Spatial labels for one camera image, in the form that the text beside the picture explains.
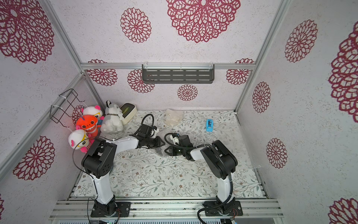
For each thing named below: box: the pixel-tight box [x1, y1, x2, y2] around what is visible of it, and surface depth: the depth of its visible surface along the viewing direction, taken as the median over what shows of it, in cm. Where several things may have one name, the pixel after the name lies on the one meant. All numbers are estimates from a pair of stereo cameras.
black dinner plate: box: [153, 146, 166, 158], surface depth 95 cm
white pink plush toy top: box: [82, 105, 105, 120], surface depth 97 cm
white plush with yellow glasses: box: [68, 129, 90, 153], surface depth 82 cm
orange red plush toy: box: [75, 114, 102, 147], surface depth 91 cm
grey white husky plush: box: [100, 100, 124, 133], surface depth 102 cm
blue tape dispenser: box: [206, 119, 214, 133], surface depth 111 cm
